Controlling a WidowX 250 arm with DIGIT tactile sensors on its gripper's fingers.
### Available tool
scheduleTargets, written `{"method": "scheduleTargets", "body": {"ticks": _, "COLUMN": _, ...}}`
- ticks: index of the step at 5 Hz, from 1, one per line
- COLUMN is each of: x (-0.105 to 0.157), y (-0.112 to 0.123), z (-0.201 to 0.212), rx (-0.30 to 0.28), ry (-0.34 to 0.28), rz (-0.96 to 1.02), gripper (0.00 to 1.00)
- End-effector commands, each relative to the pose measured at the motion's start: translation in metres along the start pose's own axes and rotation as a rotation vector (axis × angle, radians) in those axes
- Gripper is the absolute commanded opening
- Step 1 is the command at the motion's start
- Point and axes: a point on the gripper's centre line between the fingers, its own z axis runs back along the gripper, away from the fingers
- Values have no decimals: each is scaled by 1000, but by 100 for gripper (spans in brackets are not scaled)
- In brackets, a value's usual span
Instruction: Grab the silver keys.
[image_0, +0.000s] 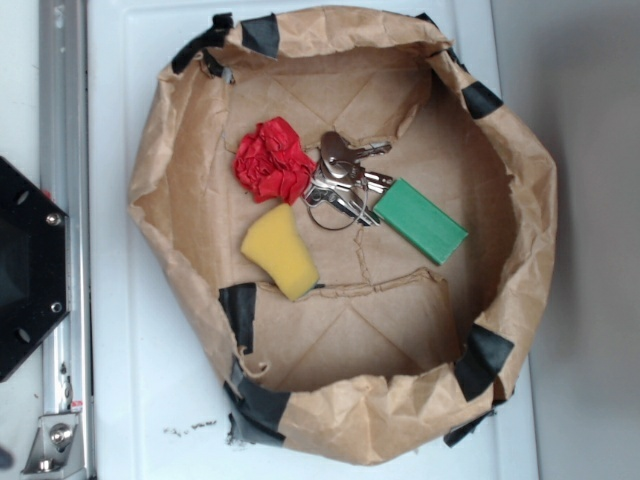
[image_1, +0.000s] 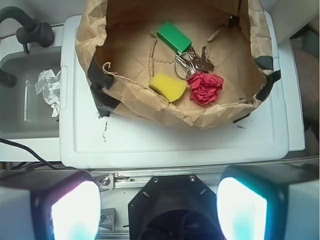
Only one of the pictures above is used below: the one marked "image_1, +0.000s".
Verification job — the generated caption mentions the red crumpled paper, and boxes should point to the red crumpled paper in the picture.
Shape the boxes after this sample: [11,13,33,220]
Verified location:
[187,71,224,106]

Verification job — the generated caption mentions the white crumpled paper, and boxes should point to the white crumpled paper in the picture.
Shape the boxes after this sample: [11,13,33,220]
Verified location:
[35,69,61,118]

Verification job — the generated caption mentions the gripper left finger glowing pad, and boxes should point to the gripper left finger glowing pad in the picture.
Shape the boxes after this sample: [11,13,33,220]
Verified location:
[0,170,101,240]

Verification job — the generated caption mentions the green rectangular block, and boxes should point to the green rectangular block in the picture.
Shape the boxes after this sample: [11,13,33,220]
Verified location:
[156,21,192,54]

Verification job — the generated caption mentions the white plastic lid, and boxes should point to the white plastic lid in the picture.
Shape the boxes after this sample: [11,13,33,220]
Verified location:
[59,15,290,169]

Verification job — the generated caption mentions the dark grey faucet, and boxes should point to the dark grey faucet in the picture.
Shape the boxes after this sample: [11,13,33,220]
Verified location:
[0,6,55,88]

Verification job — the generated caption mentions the black cable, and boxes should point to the black cable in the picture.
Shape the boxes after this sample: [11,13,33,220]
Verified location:
[0,137,76,172]

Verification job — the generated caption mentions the grey sink basin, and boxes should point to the grey sink basin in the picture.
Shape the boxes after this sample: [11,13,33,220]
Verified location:
[0,47,61,140]

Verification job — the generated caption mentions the silver keys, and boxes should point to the silver keys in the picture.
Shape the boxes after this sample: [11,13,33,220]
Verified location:
[174,46,215,80]

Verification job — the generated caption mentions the brown paper bag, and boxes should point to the brown paper bag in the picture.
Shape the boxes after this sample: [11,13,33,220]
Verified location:
[76,0,281,130]

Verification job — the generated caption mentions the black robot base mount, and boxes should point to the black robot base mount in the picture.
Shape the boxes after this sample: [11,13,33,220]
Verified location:
[128,175,225,240]

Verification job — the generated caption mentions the metal corner bracket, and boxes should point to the metal corner bracket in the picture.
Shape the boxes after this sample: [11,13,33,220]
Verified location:
[92,172,116,192]

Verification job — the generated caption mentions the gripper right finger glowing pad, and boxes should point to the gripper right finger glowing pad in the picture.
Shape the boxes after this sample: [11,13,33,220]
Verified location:
[217,163,320,240]

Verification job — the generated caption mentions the yellow sponge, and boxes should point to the yellow sponge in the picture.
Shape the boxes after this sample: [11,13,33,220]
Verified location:
[148,73,187,103]

